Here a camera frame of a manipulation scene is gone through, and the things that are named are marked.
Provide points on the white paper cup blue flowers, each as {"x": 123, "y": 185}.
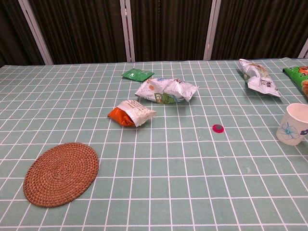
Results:
{"x": 288, "y": 130}

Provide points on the small red bottle cap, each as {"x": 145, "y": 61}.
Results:
{"x": 218, "y": 128}

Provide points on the orange and white snack bag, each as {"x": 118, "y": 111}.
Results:
{"x": 134, "y": 111}

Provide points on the crumpled white snack bag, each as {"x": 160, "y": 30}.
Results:
{"x": 166, "y": 91}

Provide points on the small green sachet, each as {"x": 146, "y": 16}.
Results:
{"x": 136, "y": 75}

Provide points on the green grid tablecloth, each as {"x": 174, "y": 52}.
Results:
{"x": 168, "y": 180}

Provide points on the dark pleated screen panel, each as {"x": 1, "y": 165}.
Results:
{"x": 79, "y": 31}
{"x": 12, "y": 31}
{"x": 260, "y": 26}
{"x": 168, "y": 29}

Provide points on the white snack bag green print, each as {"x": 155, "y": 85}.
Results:
{"x": 258, "y": 81}

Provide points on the round woven rattan coaster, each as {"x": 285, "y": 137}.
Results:
{"x": 60, "y": 174}

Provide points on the white screen frame post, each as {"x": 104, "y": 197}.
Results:
{"x": 36, "y": 33}
{"x": 212, "y": 30}
{"x": 304, "y": 51}
{"x": 127, "y": 31}

